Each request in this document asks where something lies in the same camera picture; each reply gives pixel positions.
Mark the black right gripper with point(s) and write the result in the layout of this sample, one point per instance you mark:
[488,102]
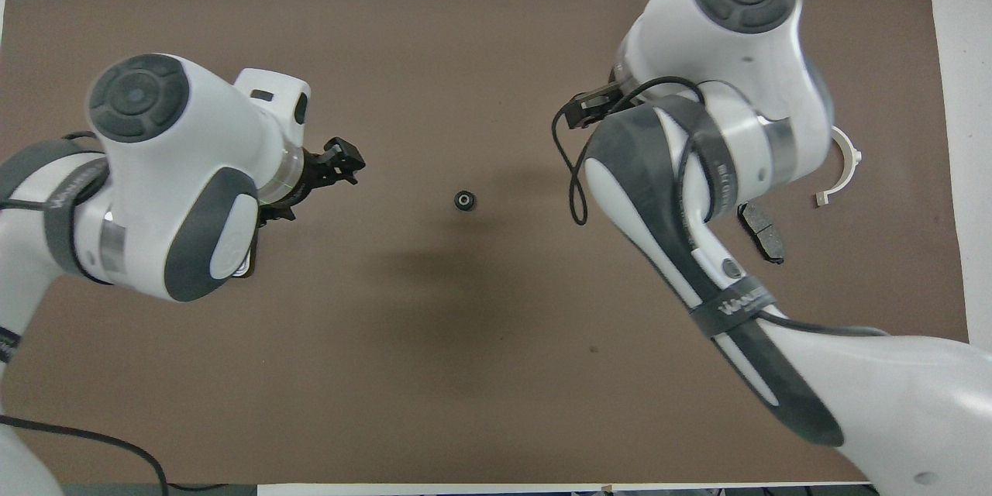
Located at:
[620,85]

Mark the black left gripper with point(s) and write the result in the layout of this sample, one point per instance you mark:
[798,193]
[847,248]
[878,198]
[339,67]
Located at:
[310,174]

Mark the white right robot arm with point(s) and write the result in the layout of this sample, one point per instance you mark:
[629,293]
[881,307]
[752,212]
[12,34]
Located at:
[721,77]

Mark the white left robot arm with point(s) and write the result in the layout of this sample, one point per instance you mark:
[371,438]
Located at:
[186,155]

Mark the silver metal tray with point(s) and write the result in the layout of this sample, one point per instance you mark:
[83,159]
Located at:
[250,270]

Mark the brown table mat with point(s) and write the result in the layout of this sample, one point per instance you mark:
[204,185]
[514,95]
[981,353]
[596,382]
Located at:
[465,341]

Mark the long dark grey brake pad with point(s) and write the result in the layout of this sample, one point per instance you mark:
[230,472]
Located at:
[767,236]

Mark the white curved plastic bracket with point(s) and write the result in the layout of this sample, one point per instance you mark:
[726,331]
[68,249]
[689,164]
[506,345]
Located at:
[852,163]

